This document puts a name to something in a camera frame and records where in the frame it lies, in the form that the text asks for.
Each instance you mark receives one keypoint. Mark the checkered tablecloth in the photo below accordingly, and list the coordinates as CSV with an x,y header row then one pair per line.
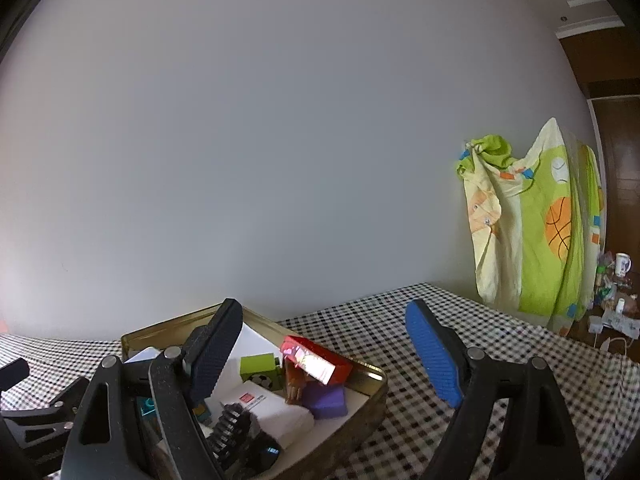
x,y
500,360

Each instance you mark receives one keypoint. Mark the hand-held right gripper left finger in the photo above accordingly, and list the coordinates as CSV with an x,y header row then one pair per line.
x,y
212,355

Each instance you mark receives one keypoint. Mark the white box with red stamp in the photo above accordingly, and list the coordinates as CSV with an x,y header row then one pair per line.
x,y
270,412

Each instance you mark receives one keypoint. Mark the white mug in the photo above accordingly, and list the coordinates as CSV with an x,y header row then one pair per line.
x,y
622,265

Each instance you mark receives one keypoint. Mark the red toy brick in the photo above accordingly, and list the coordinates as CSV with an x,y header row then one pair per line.
x,y
320,360

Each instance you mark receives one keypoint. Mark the brown wooden wardrobe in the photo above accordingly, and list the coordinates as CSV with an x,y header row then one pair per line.
x,y
617,125

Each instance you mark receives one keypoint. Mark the teal toy brick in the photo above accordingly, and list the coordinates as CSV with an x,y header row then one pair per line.
x,y
148,406

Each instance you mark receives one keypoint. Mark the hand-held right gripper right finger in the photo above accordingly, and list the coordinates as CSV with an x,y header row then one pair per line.
x,y
435,355

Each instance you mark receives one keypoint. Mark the green and yellow printed cloth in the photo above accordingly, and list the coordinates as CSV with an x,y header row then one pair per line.
x,y
535,240

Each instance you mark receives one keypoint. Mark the purple block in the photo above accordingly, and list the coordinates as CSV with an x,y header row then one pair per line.
x,y
325,402

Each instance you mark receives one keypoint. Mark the gold tin box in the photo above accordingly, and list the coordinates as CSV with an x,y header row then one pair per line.
x,y
360,410

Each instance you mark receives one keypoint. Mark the brown wooden comb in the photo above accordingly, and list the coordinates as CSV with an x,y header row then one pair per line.
x,y
294,385

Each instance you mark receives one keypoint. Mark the pile of clutter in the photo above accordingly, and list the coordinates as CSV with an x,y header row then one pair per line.
x,y
617,305

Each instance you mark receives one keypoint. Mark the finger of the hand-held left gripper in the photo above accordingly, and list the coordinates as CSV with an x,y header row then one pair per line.
x,y
12,375
62,396

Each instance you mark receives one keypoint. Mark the green brick with ball print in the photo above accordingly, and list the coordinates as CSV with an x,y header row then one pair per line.
x,y
257,367

